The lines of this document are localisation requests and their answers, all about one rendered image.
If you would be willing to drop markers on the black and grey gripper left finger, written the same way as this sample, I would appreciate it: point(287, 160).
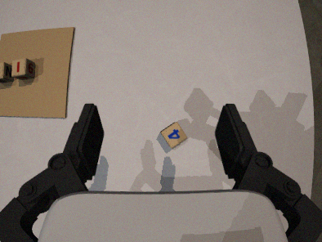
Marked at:
point(67, 173)

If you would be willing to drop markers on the tan square mat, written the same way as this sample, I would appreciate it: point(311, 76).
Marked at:
point(46, 94)

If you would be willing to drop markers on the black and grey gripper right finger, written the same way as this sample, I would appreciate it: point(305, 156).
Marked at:
point(254, 171)

